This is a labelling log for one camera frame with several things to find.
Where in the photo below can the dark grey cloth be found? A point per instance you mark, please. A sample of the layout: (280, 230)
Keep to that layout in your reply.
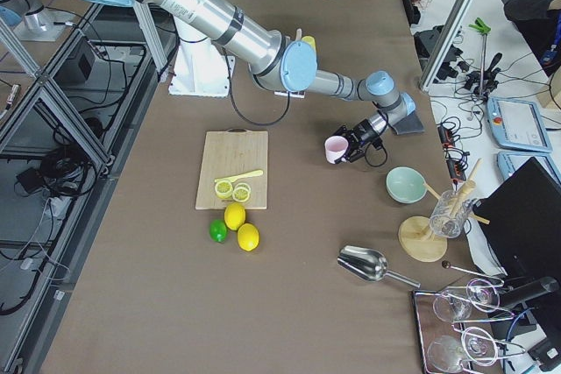
(410, 124)

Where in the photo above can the lemon slice right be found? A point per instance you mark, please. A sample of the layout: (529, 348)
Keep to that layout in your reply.
(241, 192)

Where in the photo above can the wooden cutting board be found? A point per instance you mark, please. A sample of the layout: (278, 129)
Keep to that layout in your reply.
(229, 153)

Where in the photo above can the green tipped grabber stick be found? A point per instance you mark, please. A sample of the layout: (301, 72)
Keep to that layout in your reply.
(483, 30)

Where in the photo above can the yellow cup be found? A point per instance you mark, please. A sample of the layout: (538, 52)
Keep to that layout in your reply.
(310, 41)

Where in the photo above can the black power strip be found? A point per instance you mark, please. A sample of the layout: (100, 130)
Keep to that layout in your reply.
(455, 158)

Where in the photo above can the black monitor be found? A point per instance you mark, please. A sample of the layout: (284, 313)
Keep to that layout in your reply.
(524, 222)

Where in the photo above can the metal scoop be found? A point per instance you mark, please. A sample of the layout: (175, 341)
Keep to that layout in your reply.
(370, 265)

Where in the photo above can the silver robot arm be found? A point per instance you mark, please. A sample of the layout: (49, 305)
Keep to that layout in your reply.
(278, 63)

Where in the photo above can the yellow lemon lower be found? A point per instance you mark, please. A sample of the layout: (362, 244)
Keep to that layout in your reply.
(248, 237)

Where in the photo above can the teach pendant upper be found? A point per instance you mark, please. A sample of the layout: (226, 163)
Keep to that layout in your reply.
(517, 125)

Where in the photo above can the wine glass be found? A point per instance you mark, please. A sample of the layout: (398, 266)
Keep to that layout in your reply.
(468, 351)
(455, 303)

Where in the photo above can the wine glass lower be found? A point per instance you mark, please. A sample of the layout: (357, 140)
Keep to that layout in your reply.
(468, 351)

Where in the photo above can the wooden cup tree stand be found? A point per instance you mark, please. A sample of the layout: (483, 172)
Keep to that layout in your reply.
(417, 238)

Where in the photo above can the yellow plastic knife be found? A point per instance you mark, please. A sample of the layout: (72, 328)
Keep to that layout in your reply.
(233, 178)

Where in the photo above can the yellow lemon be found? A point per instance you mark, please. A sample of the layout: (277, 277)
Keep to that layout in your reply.
(248, 237)
(234, 216)

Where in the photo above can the seated person dark clothes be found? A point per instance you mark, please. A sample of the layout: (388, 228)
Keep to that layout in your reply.
(532, 17)

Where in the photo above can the yellow lemon upper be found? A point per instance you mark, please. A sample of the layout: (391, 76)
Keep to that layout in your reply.
(234, 216)

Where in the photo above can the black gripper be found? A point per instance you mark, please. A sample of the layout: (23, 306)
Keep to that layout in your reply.
(362, 130)

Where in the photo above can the wine glass upper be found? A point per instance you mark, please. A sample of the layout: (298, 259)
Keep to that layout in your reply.
(455, 303)

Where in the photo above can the teach pendant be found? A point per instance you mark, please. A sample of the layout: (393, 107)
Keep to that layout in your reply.
(517, 125)
(510, 161)

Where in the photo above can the aluminium frame post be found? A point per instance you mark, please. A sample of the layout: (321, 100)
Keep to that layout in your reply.
(451, 26)

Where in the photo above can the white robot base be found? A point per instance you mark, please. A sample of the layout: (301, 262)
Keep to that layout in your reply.
(199, 69)

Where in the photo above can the teach pendant lower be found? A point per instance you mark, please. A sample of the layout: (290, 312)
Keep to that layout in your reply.
(510, 161)

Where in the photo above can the metal mirror tray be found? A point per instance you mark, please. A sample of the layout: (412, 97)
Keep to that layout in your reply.
(429, 327)

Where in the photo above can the light green bowl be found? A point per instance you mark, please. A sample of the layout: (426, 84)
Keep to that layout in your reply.
(405, 185)

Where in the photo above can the clear glass mug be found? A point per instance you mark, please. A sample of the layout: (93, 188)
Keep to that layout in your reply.
(450, 214)

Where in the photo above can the lemon slice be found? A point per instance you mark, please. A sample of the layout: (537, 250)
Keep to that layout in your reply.
(241, 192)
(223, 189)

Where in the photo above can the lemon slice left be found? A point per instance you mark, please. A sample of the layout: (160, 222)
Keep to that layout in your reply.
(223, 189)

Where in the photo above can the green lime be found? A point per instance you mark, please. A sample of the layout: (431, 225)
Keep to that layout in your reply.
(218, 231)

